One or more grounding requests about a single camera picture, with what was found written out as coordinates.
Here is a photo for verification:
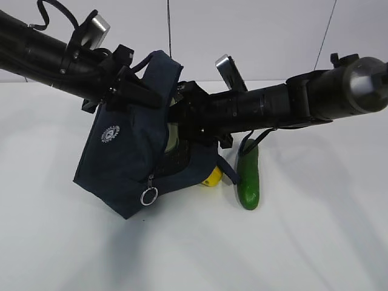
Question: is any green cucumber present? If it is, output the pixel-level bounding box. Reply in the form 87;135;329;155
237;145;260;210

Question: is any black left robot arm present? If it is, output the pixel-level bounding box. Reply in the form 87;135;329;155
1;10;162;113

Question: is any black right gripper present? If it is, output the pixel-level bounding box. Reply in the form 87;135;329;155
169;81;233;149

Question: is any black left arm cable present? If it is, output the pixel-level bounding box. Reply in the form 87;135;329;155
30;0;89;31

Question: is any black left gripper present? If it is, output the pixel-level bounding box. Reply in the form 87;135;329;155
81;44;161;113

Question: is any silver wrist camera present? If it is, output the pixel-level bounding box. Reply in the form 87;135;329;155
71;10;110;50
215;55;247;92

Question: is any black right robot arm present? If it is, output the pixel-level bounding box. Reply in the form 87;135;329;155
168;53;387;148

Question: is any green lidded glass container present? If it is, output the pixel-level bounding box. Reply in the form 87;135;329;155
163;96;180;152

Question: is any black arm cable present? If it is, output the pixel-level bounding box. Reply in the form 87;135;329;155
30;0;89;31
239;127;278;155

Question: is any navy blue lunch bag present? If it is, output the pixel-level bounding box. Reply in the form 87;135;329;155
73;50;241;219

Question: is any yellow lemon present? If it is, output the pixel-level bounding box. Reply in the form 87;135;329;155
201;166;223;187

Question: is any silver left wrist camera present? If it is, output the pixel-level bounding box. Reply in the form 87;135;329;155
71;10;110;50

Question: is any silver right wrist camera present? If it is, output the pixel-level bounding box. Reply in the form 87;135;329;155
215;55;247;92

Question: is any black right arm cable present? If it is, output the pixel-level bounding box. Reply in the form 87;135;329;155
239;127;278;155

